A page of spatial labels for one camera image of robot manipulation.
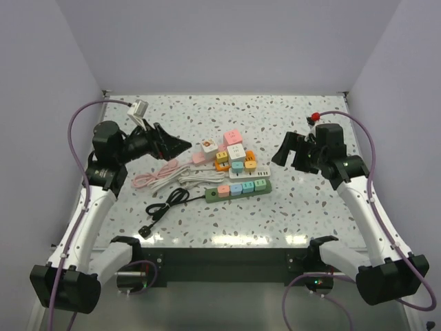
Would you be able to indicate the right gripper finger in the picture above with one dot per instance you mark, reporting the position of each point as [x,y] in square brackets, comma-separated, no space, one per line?
[289,144]
[300,161]

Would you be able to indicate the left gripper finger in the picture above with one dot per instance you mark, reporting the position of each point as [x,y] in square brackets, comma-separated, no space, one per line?
[168,155]
[170,143]

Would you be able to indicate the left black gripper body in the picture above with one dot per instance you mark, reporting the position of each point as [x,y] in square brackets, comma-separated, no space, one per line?
[140,145]

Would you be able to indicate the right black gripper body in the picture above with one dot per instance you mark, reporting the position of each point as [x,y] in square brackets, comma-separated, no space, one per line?
[307,145]

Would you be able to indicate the white power strip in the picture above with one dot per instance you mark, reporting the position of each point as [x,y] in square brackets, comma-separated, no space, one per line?
[263,172]

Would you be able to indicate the orange power strip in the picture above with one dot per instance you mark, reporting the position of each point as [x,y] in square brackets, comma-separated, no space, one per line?
[224,167]

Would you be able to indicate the green plug adapter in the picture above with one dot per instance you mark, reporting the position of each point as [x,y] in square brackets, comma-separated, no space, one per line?
[260,185]

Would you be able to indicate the teal plug adapter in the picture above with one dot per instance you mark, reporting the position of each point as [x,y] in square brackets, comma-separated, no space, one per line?
[248,187]

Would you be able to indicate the green power strip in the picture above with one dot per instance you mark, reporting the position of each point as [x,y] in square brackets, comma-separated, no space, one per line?
[211,195]

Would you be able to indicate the pink plug adapter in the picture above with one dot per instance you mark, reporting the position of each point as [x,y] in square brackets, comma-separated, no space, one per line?
[223,191]

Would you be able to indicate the blue plug adapter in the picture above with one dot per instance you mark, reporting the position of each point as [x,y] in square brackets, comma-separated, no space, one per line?
[235,189]

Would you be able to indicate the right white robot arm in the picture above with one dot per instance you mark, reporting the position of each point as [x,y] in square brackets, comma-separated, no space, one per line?
[390,270]

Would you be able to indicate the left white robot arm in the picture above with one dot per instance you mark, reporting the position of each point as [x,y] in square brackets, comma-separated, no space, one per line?
[71,280]

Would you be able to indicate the white cube socket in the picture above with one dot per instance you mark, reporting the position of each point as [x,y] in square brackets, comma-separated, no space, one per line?
[236,152]

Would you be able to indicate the pink cube socket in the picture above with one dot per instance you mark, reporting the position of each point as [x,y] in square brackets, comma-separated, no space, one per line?
[232,137]

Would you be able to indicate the pink power strip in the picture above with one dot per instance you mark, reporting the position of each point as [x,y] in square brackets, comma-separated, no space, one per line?
[200,158]

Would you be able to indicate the white cartoon cube adapter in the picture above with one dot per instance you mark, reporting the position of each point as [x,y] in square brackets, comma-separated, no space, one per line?
[209,148]

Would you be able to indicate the orange adapter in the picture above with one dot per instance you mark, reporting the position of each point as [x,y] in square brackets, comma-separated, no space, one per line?
[249,156]

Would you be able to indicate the yellow small adapter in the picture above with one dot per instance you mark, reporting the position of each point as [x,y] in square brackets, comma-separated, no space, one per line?
[222,157]

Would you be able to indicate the right wrist camera red cap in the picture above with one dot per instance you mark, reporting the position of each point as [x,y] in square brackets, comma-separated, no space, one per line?
[313,119]

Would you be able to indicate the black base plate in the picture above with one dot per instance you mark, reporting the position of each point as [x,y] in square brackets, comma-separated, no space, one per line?
[230,265]

